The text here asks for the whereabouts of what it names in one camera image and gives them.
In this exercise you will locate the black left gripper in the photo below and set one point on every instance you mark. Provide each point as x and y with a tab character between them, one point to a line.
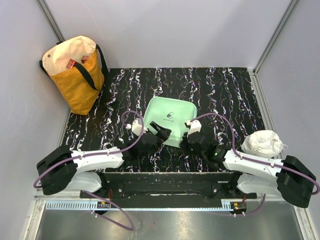
162	133

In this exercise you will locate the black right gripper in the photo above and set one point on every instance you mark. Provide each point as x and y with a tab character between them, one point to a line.
184	143

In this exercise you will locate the mint green medicine case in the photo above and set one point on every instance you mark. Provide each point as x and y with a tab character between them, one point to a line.
170	114

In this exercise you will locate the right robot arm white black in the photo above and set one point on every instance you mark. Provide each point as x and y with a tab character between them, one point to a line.
288	178

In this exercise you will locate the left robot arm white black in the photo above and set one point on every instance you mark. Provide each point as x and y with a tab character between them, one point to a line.
65	169

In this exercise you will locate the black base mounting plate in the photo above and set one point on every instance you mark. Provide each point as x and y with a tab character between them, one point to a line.
170	189

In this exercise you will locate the white crumpled cloth bag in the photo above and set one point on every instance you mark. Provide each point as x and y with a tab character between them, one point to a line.
263	143

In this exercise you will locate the orange tote bag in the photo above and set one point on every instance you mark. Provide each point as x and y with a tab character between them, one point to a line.
78	68

